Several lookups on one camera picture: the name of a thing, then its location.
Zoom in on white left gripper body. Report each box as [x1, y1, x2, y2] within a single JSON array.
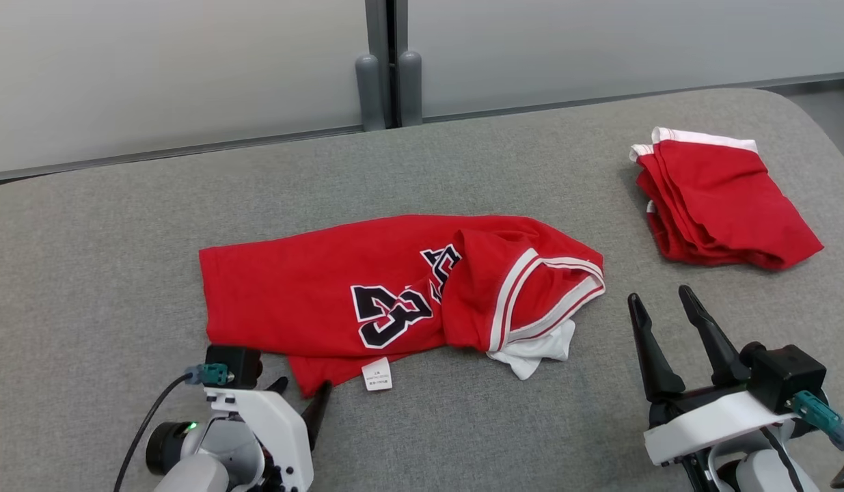
[[203, 388, 314, 492]]

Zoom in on grey metal partition bottom rail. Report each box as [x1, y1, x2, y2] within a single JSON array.
[[0, 125, 365, 185], [422, 70, 844, 124]]

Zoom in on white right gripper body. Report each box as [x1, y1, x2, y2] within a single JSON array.
[[644, 385, 798, 492]]

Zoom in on red shorts with white stripe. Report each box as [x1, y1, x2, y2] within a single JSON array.
[[629, 126, 824, 271]]

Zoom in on grey cylindrical post cover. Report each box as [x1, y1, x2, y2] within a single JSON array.
[[396, 50, 423, 127], [355, 55, 386, 132]]

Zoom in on teal right camera connector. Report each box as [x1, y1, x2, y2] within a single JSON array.
[[791, 391, 844, 450]]

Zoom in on teal left camera connector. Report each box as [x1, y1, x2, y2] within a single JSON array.
[[185, 364, 230, 386]]

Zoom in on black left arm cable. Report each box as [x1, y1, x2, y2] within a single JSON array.
[[113, 374, 191, 492]]

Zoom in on teal camera connector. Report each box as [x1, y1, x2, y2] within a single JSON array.
[[791, 391, 844, 450], [185, 364, 230, 386]]

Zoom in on grey metal partition post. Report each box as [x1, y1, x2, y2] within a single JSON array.
[[365, 0, 409, 131]]

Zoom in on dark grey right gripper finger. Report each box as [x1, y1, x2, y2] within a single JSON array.
[[627, 292, 685, 404], [678, 285, 750, 387]]

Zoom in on red basketball jersey number 23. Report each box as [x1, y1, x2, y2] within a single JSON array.
[[199, 214, 605, 398]]

